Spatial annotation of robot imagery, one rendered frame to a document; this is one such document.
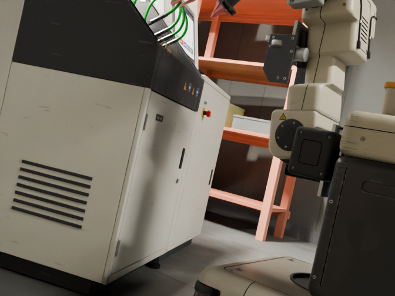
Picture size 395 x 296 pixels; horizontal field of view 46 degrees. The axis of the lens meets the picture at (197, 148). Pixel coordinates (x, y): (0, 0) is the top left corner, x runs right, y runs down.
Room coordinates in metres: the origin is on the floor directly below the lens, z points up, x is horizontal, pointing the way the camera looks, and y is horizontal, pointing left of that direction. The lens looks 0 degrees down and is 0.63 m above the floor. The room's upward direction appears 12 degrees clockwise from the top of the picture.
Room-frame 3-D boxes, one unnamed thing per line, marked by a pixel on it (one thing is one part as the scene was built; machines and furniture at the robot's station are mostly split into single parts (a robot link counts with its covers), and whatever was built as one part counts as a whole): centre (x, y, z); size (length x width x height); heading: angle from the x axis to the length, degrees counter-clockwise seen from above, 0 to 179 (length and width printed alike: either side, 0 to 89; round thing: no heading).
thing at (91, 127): (2.08, 0.41, 0.39); 0.70 x 0.58 x 0.79; 165
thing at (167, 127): (2.01, 0.13, 0.44); 0.65 x 0.02 x 0.68; 165
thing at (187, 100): (2.01, 0.15, 0.87); 0.62 x 0.04 x 0.16; 165
